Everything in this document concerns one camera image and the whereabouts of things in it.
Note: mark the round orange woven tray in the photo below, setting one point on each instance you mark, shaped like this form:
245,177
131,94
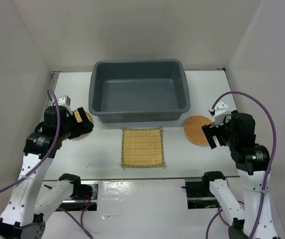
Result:
193,130

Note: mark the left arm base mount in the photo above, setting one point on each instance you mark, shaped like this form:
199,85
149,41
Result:
83,197

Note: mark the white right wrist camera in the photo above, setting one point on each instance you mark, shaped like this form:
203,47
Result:
221,113

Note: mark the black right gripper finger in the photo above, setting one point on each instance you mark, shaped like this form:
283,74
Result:
221,140
209,131

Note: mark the round yellow bamboo tray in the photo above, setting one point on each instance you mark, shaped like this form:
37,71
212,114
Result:
75,125

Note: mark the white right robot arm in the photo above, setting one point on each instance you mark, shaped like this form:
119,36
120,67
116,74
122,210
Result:
253,219

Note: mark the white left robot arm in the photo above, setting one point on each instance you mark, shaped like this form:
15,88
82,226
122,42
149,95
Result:
24,216

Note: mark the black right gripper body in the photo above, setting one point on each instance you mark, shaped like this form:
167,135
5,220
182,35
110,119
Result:
229,136

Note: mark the grey plastic bin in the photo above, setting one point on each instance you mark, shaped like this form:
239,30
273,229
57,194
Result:
138,90

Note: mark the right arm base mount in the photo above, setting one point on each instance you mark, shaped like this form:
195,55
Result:
197,196

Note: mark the rectangular bamboo mat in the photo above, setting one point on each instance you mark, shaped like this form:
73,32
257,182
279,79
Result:
142,147

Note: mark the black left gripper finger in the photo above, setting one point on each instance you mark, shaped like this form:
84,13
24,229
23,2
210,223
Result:
84,120
78,133

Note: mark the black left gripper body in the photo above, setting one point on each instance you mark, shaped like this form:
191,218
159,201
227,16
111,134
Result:
66,130

